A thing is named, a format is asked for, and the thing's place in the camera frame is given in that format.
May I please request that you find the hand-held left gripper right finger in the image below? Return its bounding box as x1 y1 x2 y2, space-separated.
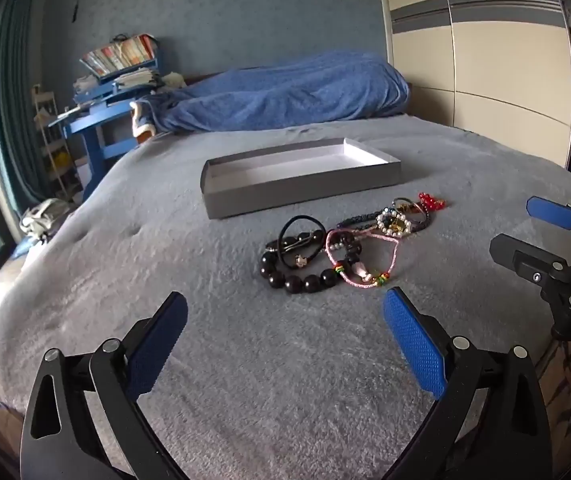
383 287 551 480

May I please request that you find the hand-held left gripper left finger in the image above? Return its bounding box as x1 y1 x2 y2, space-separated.
20 291 189 480

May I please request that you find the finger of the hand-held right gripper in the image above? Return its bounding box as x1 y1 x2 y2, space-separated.
526 196 571 243
489 233 569 288

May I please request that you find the pink cord bracelet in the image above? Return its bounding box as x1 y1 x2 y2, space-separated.
325 229 401 290

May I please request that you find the red bead bracelet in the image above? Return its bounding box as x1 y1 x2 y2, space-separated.
418 191 447 212

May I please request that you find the black large bead bracelet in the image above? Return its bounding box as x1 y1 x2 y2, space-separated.
259 232 339 295

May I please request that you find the white pearl bracelet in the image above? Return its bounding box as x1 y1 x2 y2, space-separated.
376 207 413 237

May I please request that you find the dark braided bracelet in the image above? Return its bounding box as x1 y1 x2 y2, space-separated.
335 204 433 233

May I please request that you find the black hair tie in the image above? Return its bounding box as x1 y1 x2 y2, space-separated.
278 214 327 267

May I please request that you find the grey shallow box tray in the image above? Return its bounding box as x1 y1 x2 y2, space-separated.
200 137 402 220

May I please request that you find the grey bed cover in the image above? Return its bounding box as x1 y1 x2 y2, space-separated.
0 115 571 480

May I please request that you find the cream and grey wardrobe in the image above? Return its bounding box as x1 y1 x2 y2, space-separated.
373 0 571 183

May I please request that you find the grey bag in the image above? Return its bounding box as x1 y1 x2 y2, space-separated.
20 198 74 242

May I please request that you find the white shelf rack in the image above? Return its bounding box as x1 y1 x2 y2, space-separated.
30 85 82 202

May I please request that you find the blue desk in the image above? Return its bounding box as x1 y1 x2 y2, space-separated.
48 57 166 201

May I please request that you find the stack of papers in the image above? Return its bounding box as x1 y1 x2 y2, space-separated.
73 70 166 96

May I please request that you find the blue blanket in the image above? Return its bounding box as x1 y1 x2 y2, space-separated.
130 51 411 136

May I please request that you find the bag of books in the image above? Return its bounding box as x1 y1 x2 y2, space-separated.
80 33 160 78

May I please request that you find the teal curtain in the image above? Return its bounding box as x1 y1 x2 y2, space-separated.
0 0 51 211

